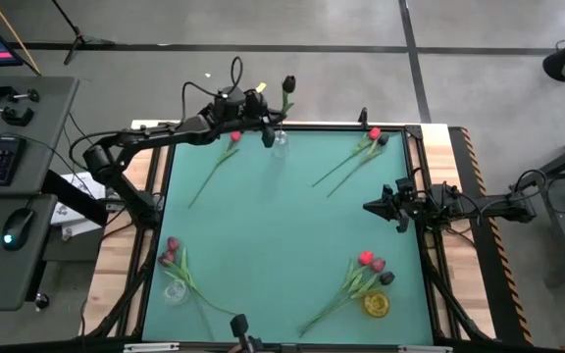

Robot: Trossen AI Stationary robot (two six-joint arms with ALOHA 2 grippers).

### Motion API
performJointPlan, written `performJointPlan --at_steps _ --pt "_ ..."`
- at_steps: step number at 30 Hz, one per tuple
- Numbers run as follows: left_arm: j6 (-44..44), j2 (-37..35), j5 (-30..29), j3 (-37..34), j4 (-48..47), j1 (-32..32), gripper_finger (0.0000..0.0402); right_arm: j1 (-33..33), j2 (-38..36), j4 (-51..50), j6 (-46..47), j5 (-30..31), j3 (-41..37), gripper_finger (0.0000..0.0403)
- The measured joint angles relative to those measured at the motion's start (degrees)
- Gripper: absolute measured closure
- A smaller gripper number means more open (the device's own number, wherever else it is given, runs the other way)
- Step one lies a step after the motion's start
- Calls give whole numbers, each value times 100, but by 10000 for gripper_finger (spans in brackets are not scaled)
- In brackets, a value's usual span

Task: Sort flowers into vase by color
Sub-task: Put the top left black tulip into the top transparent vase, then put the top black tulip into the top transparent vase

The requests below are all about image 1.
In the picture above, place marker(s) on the yellow glass vase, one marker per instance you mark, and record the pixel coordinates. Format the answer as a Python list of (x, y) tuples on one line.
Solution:
[(375, 304)]

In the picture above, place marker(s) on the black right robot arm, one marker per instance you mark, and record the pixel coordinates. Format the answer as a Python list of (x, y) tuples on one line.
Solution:
[(498, 206)]

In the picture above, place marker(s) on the thin yellow pole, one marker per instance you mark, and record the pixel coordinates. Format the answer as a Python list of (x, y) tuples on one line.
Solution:
[(15, 38)]

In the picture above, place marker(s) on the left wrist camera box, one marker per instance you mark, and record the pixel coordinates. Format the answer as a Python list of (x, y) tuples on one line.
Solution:
[(228, 100)]

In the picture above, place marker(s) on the black metal table frame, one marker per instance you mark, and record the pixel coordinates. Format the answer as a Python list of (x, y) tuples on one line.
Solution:
[(412, 132)]

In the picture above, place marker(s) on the black computer mouse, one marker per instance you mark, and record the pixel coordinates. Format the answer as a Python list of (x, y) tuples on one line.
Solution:
[(17, 228)]

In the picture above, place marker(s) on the bright red artificial tulip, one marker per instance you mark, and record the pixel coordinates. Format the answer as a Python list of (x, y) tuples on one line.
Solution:
[(235, 136), (374, 133), (366, 257)]

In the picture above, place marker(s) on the black frame post clip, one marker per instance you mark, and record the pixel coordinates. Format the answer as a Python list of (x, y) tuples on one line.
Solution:
[(362, 117)]

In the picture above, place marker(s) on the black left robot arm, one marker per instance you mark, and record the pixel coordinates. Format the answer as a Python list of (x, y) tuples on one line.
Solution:
[(165, 133)]

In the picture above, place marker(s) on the black screw clamp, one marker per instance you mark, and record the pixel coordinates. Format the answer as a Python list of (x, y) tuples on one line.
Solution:
[(15, 116), (3, 92)]

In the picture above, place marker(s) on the black strip with hazard stripes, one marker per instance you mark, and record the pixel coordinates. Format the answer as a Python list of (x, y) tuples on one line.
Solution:
[(469, 157)]

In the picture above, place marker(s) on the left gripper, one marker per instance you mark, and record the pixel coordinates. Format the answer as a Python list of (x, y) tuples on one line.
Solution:
[(255, 108)]

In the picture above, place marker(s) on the grey desk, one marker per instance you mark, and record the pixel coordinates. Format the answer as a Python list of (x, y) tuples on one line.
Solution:
[(42, 147)]

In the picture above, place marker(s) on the white printed papers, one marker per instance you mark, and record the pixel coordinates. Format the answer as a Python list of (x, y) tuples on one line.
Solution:
[(74, 216)]

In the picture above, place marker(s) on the black handheld device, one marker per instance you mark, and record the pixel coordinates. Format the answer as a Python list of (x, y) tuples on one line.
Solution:
[(239, 324)]

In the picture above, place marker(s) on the tall clear crystal vase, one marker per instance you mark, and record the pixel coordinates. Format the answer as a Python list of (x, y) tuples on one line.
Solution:
[(281, 139)]

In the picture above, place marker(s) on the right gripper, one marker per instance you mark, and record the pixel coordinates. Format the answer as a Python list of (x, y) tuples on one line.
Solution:
[(410, 208)]

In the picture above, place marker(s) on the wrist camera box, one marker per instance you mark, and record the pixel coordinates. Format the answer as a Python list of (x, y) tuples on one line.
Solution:
[(404, 187), (228, 100)]

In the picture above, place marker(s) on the person's hand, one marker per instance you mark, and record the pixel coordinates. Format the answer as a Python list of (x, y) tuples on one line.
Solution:
[(236, 349)]

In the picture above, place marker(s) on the silver metal bracket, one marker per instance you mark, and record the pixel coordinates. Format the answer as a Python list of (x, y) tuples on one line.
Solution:
[(425, 349), (150, 347)]

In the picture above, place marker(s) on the teal table mat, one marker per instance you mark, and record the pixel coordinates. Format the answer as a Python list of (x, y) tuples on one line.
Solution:
[(282, 245)]

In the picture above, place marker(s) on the yellow tag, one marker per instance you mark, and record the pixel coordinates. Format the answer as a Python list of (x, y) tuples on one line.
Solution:
[(261, 87)]

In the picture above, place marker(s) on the small clear glass vase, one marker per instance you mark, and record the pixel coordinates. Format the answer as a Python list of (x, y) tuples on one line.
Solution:
[(175, 292)]

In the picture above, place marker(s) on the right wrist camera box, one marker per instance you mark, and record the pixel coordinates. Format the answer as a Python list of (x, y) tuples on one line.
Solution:
[(404, 187)]

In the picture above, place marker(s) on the black tripod stand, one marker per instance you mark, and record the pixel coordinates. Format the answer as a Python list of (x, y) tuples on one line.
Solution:
[(80, 41)]

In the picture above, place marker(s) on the black round knob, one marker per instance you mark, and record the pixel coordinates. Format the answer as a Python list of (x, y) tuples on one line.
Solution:
[(42, 300)]

